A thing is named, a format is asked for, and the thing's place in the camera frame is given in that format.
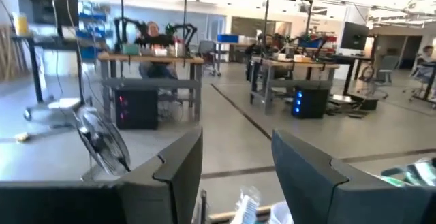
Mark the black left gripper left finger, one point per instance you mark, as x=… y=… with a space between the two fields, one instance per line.
x=85 y=203

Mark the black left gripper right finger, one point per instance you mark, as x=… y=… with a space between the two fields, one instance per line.
x=340 y=207

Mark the green toothbrush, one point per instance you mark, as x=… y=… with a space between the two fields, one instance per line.
x=393 y=180

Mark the blue toothbrush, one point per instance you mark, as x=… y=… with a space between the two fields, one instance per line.
x=248 y=208

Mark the black background robot arm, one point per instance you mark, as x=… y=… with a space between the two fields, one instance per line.
x=127 y=21
x=308 y=42
x=189 y=28

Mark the black floor fan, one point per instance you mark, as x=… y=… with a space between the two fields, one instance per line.
x=102 y=142

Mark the small yellow floor object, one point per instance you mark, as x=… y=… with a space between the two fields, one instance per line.
x=22 y=137

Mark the black computer tower blue lights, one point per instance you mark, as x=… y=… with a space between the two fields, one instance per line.
x=311 y=103

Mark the grey workbench wooden top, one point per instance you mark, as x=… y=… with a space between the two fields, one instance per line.
x=293 y=65
x=150 y=82

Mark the black rolling monitor stand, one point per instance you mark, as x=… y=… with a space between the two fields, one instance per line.
x=35 y=67

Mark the grey office chair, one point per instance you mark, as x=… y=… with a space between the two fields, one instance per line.
x=207 y=52
x=386 y=69

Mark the person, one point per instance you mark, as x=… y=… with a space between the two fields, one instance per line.
x=267 y=47
x=424 y=64
x=155 y=36

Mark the wooden pallet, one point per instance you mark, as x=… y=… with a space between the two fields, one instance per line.
x=12 y=53

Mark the black computer monitor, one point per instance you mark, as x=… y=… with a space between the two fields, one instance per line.
x=354 y=36
x=47 y=9

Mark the blue storage shelf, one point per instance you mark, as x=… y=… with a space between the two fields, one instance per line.
x=92 y=30

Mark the yellow cup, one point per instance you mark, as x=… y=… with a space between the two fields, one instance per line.
x=21 y=24

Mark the blue storage box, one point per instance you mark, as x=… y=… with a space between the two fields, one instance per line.
x=227 y=38

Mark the black frame stand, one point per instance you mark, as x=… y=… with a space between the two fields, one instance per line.
x=265 y=19
x=121 y=13

